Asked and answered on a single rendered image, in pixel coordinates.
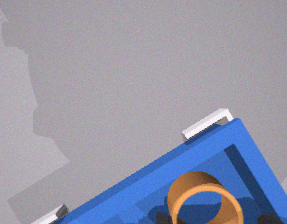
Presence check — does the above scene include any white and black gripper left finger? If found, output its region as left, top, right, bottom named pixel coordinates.
left=156, top=213, right=173, bottom=224

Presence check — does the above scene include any blue open-top crate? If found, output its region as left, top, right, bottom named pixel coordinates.
left=52, top=118, right=287, bottom=224

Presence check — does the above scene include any bronze bushing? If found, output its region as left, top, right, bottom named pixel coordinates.
left=167, top=171, right=244, bottom=224

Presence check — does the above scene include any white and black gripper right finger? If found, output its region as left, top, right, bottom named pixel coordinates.
left=257, top=214, right=284, bottom=224

